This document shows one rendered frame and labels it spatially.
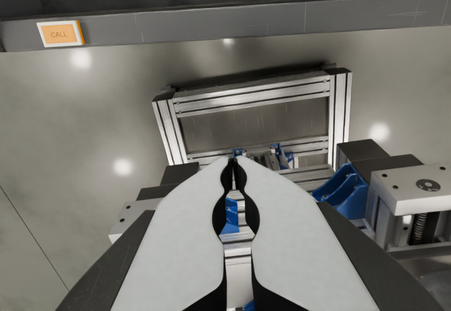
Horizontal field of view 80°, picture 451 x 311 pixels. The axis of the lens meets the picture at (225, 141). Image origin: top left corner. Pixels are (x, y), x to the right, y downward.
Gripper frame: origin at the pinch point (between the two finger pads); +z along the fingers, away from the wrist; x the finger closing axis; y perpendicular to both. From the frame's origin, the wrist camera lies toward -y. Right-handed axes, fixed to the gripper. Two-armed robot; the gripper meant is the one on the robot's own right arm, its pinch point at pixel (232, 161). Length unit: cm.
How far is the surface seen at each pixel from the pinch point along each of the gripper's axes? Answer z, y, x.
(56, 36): 26.9, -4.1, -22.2
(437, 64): 123, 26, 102
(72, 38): 26.9, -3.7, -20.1
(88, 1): 40.1, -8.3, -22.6
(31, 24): 28.1, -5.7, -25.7
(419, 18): 28.1, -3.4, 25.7
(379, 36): 123, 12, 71
